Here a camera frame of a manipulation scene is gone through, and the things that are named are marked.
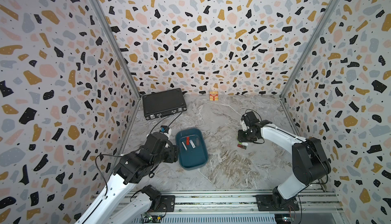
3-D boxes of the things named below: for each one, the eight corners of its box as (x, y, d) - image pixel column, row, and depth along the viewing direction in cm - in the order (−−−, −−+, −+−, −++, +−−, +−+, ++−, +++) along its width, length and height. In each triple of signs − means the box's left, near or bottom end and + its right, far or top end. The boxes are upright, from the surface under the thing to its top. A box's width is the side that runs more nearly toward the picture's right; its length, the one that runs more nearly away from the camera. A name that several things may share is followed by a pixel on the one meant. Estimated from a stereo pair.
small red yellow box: (209, 100, 122) (209, 98, 120) (209, 93, 128) (209, 91, 126) (218, 100, 122) (218, 98, 121) (217, 93, 128) (218, 91, 126)
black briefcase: (147, 122, 108) (144, 116, 102) (144, 98, 123) (142, 92, 118) (187, 112, 114) (186, 106, 109) (180, 91, 129) (179, 85, 124)
